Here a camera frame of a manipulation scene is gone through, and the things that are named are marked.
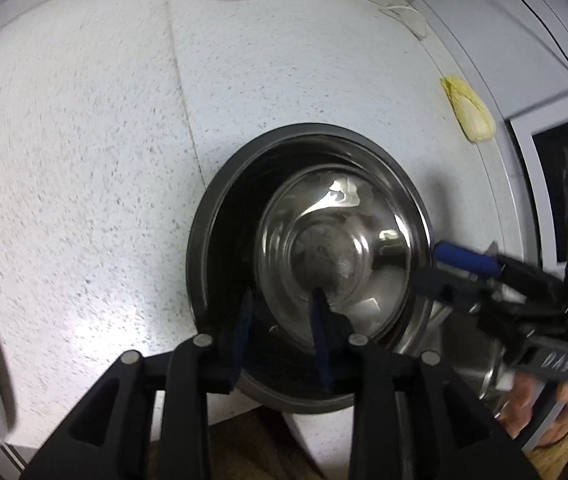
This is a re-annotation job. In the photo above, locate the napa cabbage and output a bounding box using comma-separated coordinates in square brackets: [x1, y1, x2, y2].
[440, 75, 496, 144]

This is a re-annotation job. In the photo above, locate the white built-in oven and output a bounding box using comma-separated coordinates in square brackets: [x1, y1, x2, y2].
[508, 87, 568, 267]

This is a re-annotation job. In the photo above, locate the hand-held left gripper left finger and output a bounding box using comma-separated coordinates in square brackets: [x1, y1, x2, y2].
[23, 287, 255, 480]

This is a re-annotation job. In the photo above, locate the shallow small steel bowl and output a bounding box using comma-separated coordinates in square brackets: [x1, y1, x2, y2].
[253, 162, 413, 357]

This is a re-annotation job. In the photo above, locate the person's right hand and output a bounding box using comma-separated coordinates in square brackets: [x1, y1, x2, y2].
[503, 374, 568, 450]

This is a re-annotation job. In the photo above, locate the steel sink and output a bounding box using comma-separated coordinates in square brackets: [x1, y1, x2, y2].
[434, 305, 516, 412]

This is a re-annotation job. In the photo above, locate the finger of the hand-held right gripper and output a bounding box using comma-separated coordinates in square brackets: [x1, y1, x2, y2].
[433, 241, 567, 306]
[409, 266, 520, 323]

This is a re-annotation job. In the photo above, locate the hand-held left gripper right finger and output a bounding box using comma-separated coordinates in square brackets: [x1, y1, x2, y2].
[309, 287, 538, 480]

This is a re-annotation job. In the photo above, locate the large steel bowl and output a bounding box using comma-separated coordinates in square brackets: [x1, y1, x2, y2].
[185, 122, 438, 415]

